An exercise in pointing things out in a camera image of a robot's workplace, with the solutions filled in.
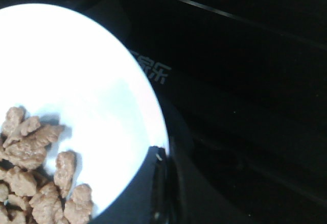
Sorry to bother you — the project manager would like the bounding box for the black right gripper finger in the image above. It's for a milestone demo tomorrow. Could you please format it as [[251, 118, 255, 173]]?
[[91, 146, 177, 224]]

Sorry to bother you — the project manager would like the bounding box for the brown meat pieces pile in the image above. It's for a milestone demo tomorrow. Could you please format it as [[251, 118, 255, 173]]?
[[1, 107, 94, 223]]

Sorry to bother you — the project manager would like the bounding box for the light blue plate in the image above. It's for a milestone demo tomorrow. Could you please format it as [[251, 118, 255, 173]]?
[[1, 4, 169, 219]]

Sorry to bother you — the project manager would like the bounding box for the black glass gas cooktop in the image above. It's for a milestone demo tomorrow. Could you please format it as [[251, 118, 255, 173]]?
[[1, 0, 326, 223]]

